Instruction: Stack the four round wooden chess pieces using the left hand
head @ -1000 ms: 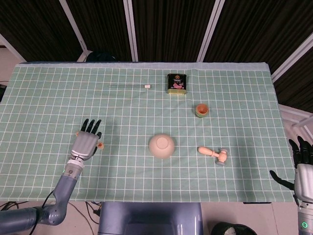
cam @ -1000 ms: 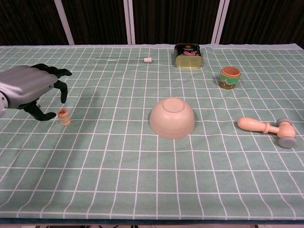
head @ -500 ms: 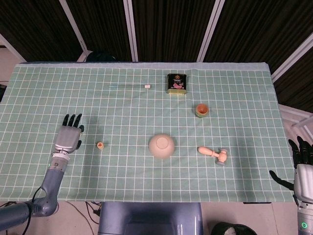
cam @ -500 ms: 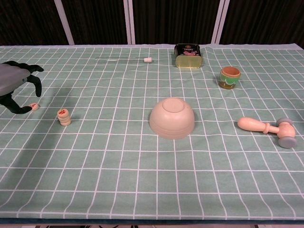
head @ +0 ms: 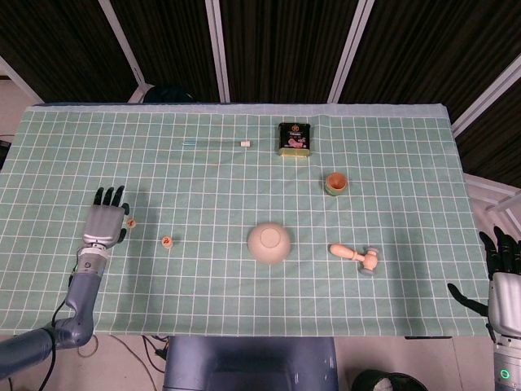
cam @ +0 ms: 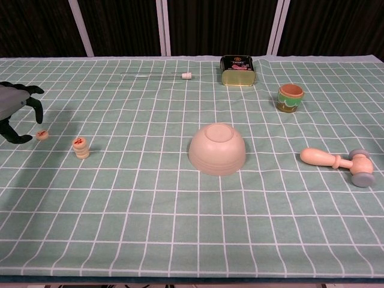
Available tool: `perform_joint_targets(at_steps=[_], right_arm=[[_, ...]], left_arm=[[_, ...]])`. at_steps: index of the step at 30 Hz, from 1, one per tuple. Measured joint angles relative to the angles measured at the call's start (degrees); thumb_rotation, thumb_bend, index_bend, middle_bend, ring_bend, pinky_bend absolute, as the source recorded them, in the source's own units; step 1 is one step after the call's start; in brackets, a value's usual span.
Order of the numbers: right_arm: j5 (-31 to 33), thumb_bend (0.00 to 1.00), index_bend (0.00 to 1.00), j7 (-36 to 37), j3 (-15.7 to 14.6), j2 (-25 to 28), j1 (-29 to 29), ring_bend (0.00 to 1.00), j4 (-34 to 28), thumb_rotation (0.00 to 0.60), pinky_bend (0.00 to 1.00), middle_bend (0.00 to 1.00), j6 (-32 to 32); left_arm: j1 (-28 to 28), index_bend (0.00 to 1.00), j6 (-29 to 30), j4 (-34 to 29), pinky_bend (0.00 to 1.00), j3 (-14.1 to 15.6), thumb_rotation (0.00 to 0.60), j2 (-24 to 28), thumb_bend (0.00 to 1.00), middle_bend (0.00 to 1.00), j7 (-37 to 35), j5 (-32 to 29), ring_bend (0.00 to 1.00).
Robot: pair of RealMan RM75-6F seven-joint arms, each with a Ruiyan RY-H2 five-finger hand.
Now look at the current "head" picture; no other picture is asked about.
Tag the white frame foot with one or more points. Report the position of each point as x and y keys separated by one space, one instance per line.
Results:
x=496 y=195

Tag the white partition frame post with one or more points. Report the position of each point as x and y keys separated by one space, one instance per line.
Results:
x=350 y=45
x=488 y=97
x=20 y=81
x=217 y=49
x=122 y=45

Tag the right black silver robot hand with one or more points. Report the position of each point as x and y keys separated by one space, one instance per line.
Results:
x=506 y=301

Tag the black waste bin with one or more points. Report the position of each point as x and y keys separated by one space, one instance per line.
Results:
x=382 y=383

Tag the black bag behind table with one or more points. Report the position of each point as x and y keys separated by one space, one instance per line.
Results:
x=167 y=94

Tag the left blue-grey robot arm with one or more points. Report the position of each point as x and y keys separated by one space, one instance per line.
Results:
x=81 y=297

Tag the beige upturned bowl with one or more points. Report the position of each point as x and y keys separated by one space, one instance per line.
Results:
x=268 y=242

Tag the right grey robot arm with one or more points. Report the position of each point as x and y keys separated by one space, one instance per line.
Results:
x=509 y=366

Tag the wooden toy hammer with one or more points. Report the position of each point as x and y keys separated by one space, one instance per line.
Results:
x=366 y=257

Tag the green white checked tablecloth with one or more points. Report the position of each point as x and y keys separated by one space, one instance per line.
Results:
x=228 y=191

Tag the black device on floor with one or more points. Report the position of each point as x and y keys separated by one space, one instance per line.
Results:
x=3 y=150

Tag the black yellow tin can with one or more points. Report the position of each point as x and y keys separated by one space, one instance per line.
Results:
x=296 y=140

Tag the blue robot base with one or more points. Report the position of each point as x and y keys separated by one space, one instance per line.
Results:
x=248 y=362

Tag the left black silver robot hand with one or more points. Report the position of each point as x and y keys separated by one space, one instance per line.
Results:
x=103 y=226

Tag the orange green toy cup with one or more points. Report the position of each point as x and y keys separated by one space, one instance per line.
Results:
x=336 y=185

